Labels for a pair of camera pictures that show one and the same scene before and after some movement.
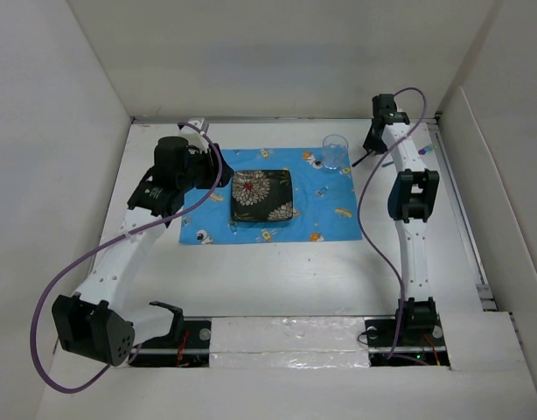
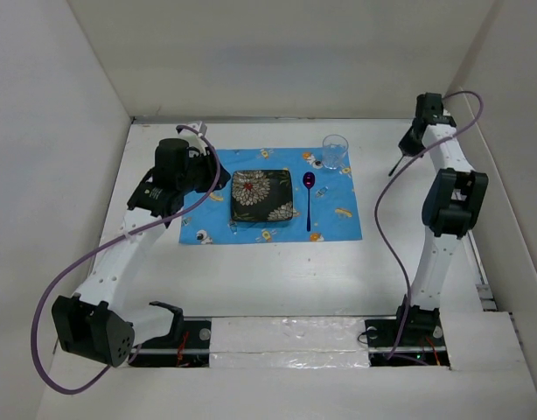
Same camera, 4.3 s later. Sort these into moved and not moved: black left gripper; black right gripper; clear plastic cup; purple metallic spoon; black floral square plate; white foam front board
Moved: purple metallic spoon; black right gripper
Not moved: black floral square plate; white foam front board; clear plastic cup; black left gripper
